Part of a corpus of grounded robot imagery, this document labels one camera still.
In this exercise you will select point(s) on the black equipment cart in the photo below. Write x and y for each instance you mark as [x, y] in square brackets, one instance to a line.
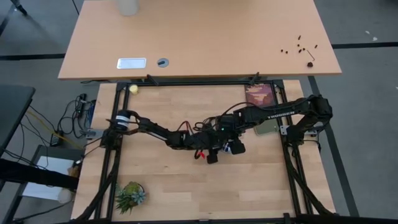
[40, 179]

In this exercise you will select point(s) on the black clamp lever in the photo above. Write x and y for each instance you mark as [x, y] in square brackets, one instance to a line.
[254, 78]
[152, 80]

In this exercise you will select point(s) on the book with sunset cover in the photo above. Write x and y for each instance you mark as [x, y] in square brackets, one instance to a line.
[259, 93]

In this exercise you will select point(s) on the black stand leg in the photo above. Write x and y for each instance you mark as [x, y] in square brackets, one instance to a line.
[18, 6]

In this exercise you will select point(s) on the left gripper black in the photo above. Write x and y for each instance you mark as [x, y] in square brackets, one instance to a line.
[199, 141]

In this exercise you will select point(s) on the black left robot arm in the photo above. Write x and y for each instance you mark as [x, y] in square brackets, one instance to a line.
[155, 129]

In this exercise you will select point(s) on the translucent plastic cup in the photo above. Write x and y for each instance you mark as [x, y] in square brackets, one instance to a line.
[64, 196]

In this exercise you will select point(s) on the silver desk plate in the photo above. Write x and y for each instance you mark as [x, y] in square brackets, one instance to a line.
[131, 63]

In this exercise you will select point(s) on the round grey desk grommet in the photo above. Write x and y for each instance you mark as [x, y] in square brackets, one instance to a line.
[163, 63]

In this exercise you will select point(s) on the light brown wooden desk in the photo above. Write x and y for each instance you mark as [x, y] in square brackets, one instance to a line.
[202, 37]

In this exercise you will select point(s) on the white paper sheet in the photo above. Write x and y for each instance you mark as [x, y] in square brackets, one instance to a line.
[53, 165]

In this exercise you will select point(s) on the potted succulent plant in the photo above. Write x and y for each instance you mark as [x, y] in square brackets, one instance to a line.
[130, 196]

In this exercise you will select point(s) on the black power strip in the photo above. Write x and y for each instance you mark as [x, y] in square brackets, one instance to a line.
[81, 105]

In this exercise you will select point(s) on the black hex key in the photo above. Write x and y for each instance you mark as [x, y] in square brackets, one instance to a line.
[311, 54]

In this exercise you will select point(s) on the black power brick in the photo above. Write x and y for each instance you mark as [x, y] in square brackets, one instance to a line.
[55, 140]

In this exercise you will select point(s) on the black aluminium frame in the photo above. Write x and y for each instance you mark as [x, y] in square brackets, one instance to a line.
[202, 83]

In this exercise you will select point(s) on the white cup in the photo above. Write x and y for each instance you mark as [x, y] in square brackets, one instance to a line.
[127, 7]

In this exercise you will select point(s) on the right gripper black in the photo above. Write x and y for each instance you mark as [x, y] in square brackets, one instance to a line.
[231, 126]

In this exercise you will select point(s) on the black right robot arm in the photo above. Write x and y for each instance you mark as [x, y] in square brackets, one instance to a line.
[280, 113]

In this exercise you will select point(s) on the black side desk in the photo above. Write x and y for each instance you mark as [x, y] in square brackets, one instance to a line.
[14, 109]

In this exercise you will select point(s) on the yellow candle jar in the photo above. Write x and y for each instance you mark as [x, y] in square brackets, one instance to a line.
[134, 89]

